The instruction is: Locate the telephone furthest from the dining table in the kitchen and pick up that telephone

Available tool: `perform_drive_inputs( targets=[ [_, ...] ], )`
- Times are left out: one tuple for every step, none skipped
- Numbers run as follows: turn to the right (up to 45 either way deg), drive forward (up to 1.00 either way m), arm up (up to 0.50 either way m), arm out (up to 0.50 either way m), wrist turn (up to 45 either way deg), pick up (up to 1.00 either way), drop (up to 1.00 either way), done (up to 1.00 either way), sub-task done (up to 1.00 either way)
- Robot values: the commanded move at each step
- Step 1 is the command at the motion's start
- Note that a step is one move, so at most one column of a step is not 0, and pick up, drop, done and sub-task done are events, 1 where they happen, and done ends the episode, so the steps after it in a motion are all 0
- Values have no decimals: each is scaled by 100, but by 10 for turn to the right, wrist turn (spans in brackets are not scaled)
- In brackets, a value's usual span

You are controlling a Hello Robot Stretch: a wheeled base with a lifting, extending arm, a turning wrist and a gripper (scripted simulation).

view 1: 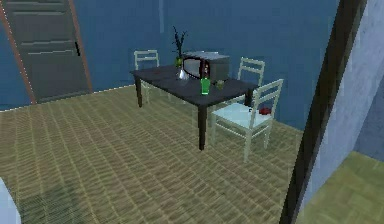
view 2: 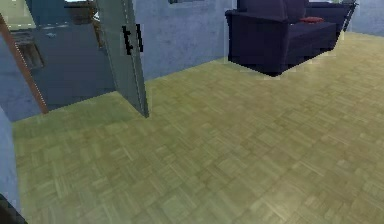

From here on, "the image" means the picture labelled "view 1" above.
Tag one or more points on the red telephone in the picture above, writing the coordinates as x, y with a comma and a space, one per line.
265, 111

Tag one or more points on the black dining table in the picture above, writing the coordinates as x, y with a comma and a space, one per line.
173, 81

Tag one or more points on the green glass bottle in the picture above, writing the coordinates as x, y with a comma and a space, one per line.
205, 86

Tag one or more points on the dark grey room door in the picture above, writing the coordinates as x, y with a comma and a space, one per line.
46, 46

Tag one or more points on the clear glass flask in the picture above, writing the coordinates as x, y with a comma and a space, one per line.
182, 74

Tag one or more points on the white wooden chair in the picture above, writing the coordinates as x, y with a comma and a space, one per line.
146, 57
252, 70
248, 116

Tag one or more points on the dark twig house plant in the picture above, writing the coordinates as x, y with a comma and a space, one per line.
179, 46

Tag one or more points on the small olive green cup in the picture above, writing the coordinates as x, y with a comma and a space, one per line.
220, 84

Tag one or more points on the grey microwave oven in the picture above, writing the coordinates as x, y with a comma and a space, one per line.
213, 65

